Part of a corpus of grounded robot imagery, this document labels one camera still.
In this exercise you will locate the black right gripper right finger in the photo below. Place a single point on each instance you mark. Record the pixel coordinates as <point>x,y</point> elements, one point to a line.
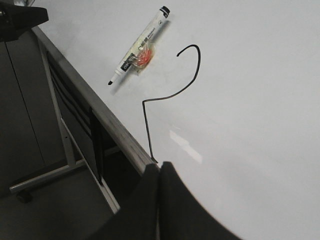
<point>181,217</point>

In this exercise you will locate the black object at top left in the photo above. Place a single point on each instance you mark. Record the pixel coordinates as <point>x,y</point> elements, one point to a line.
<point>15,20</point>

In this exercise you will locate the white whiteboard marker with magnet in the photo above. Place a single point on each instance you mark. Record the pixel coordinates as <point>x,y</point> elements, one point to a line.
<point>141,52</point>

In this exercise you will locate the grey metal whiteboard stand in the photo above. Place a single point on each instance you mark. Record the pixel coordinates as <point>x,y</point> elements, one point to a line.
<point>80,130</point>

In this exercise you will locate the white whiteboard with metal frame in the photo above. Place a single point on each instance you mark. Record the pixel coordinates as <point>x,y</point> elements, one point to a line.
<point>231,97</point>

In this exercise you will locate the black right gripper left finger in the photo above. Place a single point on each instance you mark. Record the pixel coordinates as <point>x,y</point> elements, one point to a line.
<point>137,218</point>

